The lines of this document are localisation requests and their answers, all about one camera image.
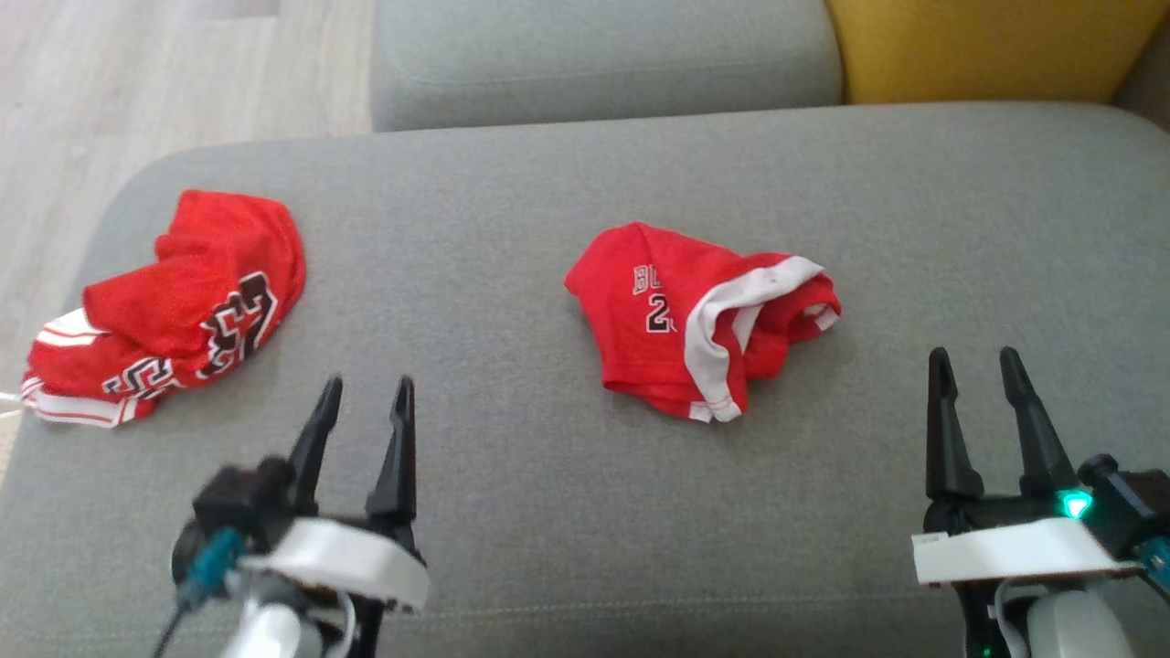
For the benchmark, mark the grey sofa back cushion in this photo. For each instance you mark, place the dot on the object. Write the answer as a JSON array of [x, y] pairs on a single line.
[[594, 64]]

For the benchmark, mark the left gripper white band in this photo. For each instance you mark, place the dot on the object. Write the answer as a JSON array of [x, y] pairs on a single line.
[[347, 557]]

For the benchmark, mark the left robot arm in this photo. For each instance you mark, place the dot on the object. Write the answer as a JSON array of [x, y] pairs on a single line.
[[274, 635]]

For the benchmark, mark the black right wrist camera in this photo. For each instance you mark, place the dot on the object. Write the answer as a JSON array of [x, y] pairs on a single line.
[[1124, 503]]

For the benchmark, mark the red jersey number 23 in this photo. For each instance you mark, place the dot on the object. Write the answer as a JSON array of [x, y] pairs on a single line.
[[201, 274]]

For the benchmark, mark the grey fabric sofa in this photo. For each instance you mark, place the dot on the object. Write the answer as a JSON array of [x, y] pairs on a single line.
[[548, 512]]

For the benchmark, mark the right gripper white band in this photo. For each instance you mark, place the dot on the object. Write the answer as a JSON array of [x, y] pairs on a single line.
[[1005, 548]]

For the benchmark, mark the yellow cushion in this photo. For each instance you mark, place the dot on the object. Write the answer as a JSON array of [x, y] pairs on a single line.
[[987, 46]]

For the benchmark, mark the red shorts white stripe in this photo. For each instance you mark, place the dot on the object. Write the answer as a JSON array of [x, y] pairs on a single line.
[[658, 356]]

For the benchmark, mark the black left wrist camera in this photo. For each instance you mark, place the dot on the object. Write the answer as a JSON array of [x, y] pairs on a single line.
[[238, 503]]

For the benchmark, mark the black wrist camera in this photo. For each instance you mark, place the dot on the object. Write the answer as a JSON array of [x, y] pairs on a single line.
[[1124, 503], [238, 503]]

